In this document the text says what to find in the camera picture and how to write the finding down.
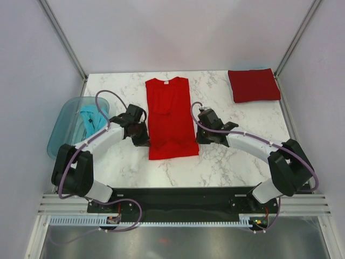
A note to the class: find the right aluminium frame post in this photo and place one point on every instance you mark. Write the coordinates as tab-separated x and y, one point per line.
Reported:
311	12

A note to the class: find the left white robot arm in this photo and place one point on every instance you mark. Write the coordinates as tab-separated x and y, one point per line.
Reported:
73	171

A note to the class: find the folded dark red t shirt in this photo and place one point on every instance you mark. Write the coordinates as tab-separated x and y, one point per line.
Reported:
253	85

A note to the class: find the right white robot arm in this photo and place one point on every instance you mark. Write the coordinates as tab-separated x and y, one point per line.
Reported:
289	167

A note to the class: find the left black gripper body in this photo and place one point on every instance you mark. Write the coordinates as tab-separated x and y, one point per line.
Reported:
139	137

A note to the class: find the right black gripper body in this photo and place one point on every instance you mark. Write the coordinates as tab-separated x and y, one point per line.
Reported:
203	136

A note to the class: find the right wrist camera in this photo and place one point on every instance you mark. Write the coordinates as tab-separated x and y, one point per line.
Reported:
204	108

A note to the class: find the aluminium frame post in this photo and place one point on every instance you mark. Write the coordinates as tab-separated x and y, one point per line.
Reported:
311	12
63	38

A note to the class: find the left aluminium frame post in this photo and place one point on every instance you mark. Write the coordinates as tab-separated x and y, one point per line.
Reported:
63	38

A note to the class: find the bright red t shirt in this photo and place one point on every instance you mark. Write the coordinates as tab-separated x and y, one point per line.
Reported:
170	125

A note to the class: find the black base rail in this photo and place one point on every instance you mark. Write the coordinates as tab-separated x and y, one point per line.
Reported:
183	204

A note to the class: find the translucent blue plastic bin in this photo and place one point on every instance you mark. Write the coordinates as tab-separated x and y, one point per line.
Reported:
69	127

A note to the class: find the white slotted cable duct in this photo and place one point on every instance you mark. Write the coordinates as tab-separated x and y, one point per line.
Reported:
107	221

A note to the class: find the teal t shirt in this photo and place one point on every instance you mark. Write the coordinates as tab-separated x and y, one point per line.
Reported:
93	120

